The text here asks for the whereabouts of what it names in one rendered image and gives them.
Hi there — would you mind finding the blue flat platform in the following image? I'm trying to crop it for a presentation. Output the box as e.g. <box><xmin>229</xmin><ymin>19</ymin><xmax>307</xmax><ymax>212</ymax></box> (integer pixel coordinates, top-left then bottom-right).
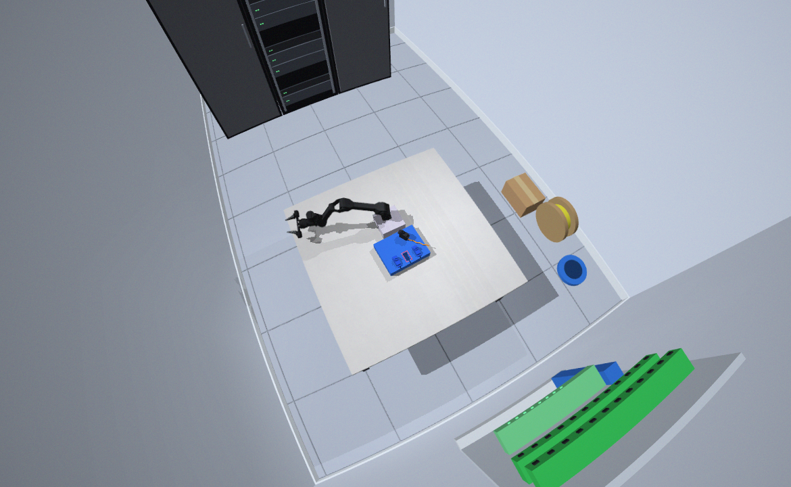
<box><xmin>373</xmin><ymin>225</ymin><xmax>431</xmax><ymax>276</ymax></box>

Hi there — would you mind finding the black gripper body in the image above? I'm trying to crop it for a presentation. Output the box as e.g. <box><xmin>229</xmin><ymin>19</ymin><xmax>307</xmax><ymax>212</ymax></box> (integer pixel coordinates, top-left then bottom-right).
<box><xmin>294</xmin><ymin>210</ymin><xmax>308</xmax><ymax>238</ymax></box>

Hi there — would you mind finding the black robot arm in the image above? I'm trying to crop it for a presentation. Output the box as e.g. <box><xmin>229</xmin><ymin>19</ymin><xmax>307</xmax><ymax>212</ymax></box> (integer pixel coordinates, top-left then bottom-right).
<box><xmin>306</xmin><ymin>198</ymin><xmax>391</xmax><ymax>227</ymax></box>

